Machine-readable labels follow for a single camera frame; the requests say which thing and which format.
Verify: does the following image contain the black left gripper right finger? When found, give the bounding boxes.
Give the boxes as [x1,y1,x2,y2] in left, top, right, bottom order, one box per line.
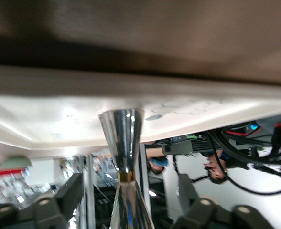
[173,173,275,229]

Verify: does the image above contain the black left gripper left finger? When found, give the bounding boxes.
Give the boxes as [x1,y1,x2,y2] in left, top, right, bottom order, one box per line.
[0,172,84,229]

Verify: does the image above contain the silver metal jigger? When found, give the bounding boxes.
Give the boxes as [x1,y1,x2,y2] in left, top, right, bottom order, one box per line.
[98,109,156,229]

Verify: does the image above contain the person with dark hair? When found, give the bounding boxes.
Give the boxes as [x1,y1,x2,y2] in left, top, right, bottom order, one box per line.
[203,154,227,186]

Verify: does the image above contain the silver metal pole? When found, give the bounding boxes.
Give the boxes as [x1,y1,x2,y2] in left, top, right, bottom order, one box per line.
[83,154,96,229]
[139,143,151,217]

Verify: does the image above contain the grey green object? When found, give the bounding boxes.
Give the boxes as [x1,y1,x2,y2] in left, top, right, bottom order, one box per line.
[0,155,33,171]

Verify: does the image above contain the red box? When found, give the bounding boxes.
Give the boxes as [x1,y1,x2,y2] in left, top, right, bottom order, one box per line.
[0,163,27,178]

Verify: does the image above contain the person with blue cap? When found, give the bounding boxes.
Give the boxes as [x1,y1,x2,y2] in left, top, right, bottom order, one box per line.
[146,155,170,175]

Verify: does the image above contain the black electronics box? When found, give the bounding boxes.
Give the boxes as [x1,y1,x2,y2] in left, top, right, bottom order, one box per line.
[154,135,218,156]

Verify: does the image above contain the cream rabbit print tray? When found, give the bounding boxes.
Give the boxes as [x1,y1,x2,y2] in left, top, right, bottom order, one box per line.
[0,64,281,154]

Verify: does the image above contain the brown table cover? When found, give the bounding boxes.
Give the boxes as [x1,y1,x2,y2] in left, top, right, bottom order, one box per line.
[0,0,281,91]

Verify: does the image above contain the tangled black cables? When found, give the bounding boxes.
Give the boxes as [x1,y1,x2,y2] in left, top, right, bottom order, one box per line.
[205,120,281,197]

